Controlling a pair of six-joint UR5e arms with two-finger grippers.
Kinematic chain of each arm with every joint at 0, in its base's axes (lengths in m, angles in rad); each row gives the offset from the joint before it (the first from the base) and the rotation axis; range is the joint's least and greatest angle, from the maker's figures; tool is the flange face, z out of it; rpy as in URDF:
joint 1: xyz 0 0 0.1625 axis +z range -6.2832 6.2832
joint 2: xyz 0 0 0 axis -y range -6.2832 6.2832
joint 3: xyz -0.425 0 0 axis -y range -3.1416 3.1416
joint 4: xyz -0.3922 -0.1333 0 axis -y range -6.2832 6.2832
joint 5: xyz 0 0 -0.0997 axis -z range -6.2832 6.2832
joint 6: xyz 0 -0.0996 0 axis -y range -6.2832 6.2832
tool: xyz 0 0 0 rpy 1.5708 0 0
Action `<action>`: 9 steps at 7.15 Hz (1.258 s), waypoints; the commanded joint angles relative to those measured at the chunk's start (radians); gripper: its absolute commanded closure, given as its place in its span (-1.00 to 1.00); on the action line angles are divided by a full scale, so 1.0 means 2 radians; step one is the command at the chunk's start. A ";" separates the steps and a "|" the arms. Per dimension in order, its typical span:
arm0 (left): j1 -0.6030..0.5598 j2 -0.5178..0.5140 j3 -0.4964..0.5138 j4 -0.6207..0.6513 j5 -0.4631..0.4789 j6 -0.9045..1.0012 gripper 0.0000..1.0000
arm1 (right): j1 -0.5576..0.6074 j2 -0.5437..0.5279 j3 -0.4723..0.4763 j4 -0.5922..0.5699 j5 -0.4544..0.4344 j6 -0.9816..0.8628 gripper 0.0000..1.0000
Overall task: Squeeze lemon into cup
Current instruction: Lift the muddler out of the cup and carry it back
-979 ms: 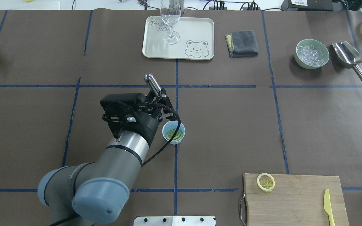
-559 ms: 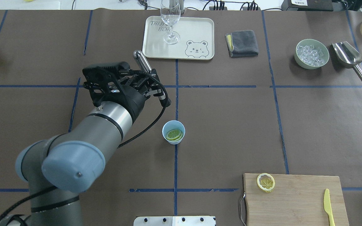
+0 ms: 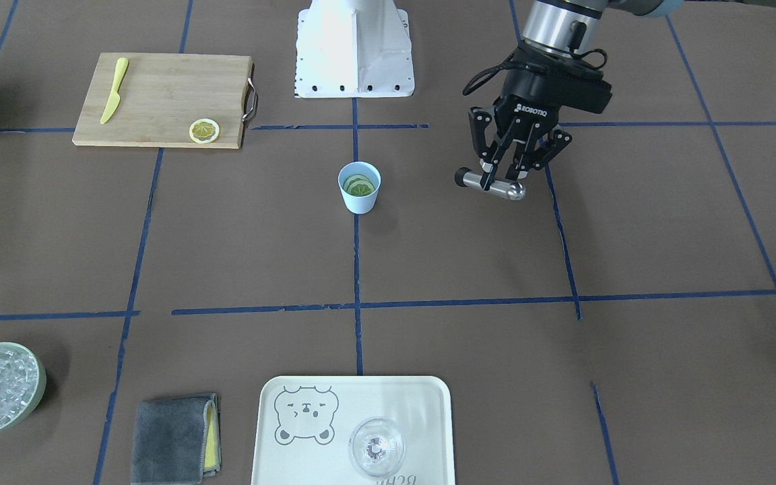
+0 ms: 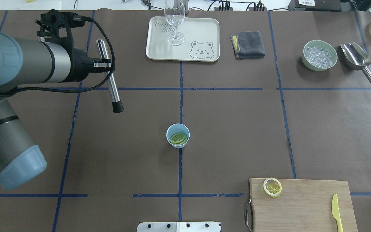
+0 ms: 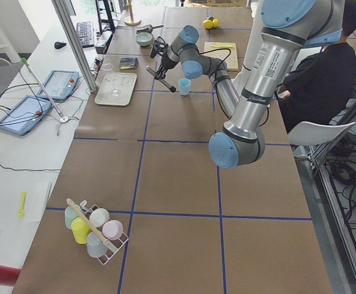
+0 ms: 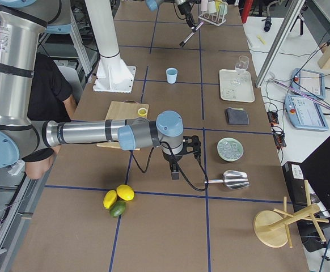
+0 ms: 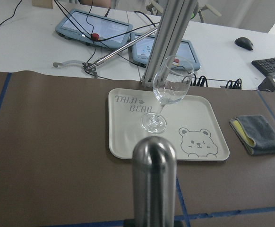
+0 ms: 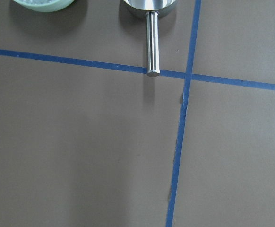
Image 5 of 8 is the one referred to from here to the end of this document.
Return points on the white cup in rack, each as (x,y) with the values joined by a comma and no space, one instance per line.
(99,217)

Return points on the seated person black shirt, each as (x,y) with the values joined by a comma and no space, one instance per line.
(322,84)

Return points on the grey yellow folded cloth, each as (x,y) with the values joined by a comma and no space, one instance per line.
(128,63)

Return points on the near teach pendant tablet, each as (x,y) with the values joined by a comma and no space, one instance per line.
(25,115)

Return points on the black computer mouse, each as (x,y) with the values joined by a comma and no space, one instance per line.
(59,45)

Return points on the wooden rack handle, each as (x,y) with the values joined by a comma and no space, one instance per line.
(79,212)

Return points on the steel muddler black cap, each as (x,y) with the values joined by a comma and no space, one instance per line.
(164,82)

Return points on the yellow cup in rack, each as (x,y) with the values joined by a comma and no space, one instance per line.
(80,230)

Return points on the white chair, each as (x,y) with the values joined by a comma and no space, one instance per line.
(311,134)

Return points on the whole yellow lemon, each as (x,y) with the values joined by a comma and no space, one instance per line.
(210,23)

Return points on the cream bear tray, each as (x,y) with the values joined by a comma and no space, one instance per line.
(125,82)

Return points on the yellow plastic knife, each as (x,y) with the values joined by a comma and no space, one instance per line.
(222,46)

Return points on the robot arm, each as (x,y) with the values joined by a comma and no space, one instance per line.
(280,30)

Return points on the green bowl of ice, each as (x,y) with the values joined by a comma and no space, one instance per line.
(144,39)

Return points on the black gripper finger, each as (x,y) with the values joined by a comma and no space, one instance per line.
(163,73)
(159,74)

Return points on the far teach pendant tablet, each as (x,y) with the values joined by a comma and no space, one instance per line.
(60,84)

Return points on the green cup in rack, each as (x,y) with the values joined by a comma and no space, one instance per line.
(69,215)

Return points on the pink cup in rack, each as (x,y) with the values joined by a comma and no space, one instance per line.
(113,229)

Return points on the white wire cup rack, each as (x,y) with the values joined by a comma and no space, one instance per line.
(115,245)

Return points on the teach pendant tablet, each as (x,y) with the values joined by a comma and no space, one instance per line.
(60,84)
(25,115)

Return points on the metal reacher grabber stick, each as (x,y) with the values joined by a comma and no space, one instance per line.
(63,119)

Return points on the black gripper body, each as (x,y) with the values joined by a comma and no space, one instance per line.
(165,64)

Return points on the light blue cup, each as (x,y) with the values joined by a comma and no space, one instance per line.
(184,86)

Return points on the yellow plastic spoon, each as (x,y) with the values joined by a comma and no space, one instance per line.
(21,207)

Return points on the aluminium frame post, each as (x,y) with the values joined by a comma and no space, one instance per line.
(67,24)

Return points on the wooden cutting board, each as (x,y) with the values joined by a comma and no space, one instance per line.
(228,54)

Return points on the grey cup in rack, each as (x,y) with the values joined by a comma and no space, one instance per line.
(95,247)

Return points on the black keyboard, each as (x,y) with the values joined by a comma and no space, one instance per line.
(85,33)

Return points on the wooden stand base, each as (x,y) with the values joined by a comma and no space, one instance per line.
(131,19)

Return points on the clear wine glass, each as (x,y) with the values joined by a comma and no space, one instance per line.
(110,76)

